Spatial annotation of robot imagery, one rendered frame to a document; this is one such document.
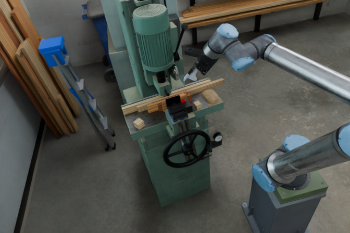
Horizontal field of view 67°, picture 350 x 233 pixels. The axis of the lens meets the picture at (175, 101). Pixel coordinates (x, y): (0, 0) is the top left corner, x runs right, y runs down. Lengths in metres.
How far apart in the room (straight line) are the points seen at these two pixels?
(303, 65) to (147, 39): 0.72
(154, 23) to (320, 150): 0.88
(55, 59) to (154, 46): 0.96
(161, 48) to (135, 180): 1.40
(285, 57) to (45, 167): 2.38
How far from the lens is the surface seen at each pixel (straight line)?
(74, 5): 3.80
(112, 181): 2.51
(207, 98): 1.66
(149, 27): 1.32
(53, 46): 2.12
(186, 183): 2.13
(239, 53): 1.19
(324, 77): 1.13
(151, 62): 1.42
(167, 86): 1.56
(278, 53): 1.22
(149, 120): 1.60
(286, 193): 1.66
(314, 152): 1.12
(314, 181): 1.74
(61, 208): 2.56
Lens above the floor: 2.00
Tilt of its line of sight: 41 degrees down
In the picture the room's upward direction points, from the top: 8 degrees counter-clockwise
